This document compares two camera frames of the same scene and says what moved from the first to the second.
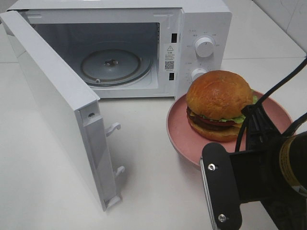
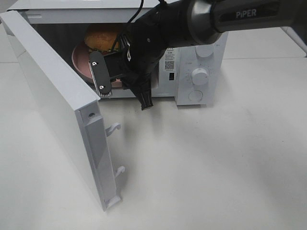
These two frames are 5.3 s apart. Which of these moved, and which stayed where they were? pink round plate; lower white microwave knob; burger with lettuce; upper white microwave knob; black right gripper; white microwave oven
Moved: pink round plate; burger with lettuce; black right gripper
Stayed: lower white microwave knob; upper white microwave knob; white microwave oven
